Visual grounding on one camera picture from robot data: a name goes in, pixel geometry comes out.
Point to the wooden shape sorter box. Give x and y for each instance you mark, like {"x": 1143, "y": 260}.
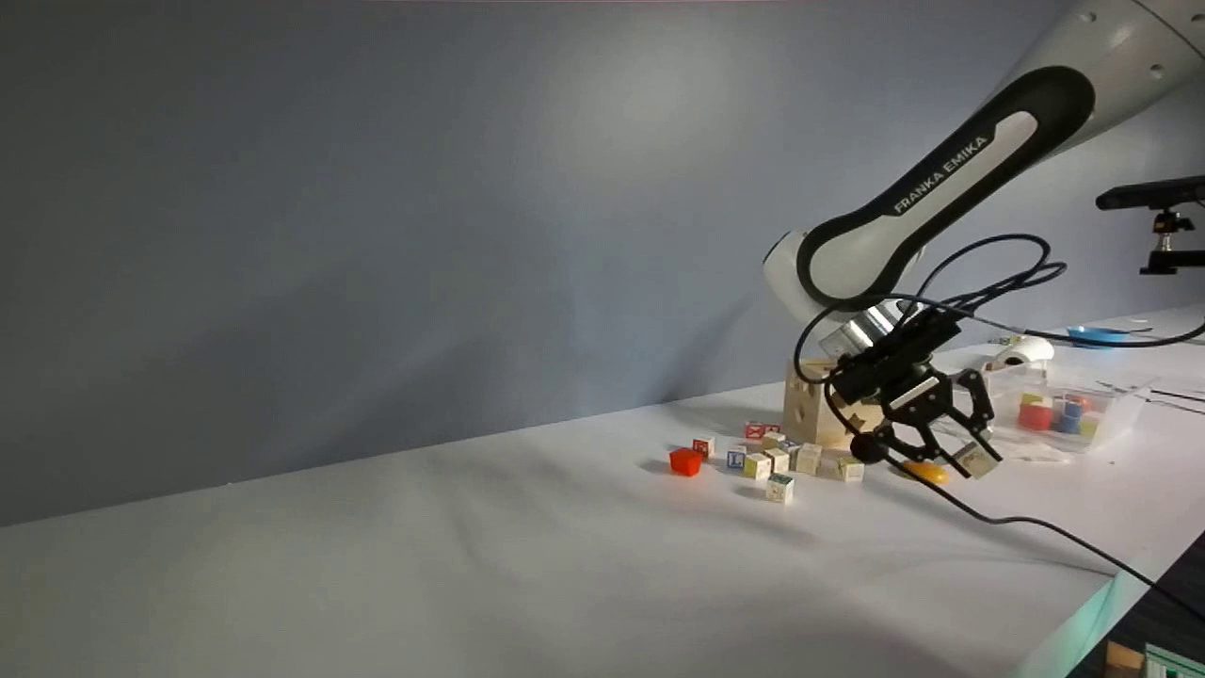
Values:
{"x": 811, "y": 414}

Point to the red block in container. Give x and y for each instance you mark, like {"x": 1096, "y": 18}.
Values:
{"x": 1036, "y": 412}

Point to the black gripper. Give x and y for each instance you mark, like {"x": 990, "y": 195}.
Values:
{"x": 915, "y": 397}

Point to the small red printed cube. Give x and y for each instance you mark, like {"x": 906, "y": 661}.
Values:
{"x": 754, "y": 430}

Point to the black ball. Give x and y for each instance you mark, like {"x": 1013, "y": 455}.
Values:
{"x": 862, "y": 445}

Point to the green box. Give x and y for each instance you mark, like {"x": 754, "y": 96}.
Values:
{"x": 1175, "y": 664}

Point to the small red white cube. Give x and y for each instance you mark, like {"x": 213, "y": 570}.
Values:
{"x": 702, "y": 445}

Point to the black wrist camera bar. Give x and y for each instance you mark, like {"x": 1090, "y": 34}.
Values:
{"x": 894, "y": 352}

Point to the tan wooden block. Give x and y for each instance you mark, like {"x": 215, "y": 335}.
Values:
{"x": 1125, "y": 658}

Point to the blue bowl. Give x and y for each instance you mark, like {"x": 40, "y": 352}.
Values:
{"x": 1105, "y": 335}

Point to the white round object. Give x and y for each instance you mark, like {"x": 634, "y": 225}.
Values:
{"x": 1029, "y": 352}

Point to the white black Franka robot arm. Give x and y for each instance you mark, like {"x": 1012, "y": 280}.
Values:
{"x": 928, "y": 200}

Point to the black camera on stand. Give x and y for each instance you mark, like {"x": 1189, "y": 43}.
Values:
{"x": 1161, "y": 195}

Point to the blue block in container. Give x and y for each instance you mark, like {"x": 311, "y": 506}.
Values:
{"x": 1072, "y": 421}

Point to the clear plastic container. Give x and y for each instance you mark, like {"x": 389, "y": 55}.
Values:
{"x": 1084, "y": 414}

